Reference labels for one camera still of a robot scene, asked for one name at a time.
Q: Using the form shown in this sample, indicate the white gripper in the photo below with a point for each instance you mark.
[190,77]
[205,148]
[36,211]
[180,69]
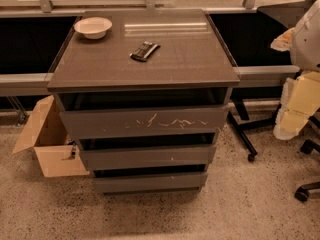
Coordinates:
[307,45]

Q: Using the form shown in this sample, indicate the grey bottom drawer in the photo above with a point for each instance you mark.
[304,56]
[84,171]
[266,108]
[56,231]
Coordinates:
[164,182]

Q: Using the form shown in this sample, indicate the grey drawer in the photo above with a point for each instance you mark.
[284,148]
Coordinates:
[133,114]
[164,182]
[143,152]

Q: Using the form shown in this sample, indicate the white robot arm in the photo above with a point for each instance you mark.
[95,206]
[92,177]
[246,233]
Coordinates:
[305,45]

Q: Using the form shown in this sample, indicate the grey drawer cabinet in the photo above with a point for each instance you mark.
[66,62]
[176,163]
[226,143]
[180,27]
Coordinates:
[186,39]

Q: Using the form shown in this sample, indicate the grey middle drawer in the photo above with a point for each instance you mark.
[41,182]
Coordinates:
[143,152]

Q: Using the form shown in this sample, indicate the grey top drawer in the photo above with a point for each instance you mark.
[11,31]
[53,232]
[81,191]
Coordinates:
[133,114]

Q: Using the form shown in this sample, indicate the open cardboard box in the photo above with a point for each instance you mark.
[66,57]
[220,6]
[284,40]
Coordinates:
[45,133]

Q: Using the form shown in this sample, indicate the black rolling stand table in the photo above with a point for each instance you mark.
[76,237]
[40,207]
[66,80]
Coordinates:
[287,14]

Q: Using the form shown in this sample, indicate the black snack packet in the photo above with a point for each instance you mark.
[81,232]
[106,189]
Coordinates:
[145,50]

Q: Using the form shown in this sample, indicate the white bowl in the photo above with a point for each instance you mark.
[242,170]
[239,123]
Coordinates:
[93,28]

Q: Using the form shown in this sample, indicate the metal window rail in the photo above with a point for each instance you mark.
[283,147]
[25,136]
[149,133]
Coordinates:
[77,79]

